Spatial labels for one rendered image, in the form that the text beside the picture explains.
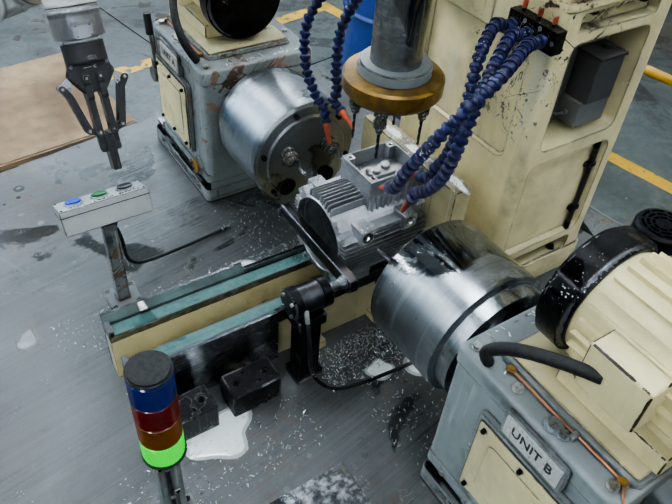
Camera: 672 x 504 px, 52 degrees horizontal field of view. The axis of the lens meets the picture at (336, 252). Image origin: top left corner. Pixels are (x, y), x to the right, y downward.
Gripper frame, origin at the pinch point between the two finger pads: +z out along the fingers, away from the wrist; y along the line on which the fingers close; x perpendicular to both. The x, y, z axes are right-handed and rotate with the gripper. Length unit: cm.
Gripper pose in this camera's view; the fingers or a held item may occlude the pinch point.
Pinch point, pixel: (111, 150)
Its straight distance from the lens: 138.4
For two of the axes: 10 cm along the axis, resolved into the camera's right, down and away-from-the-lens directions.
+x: -5.3, -2.7, 8.1
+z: 1.4, 9.1, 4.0
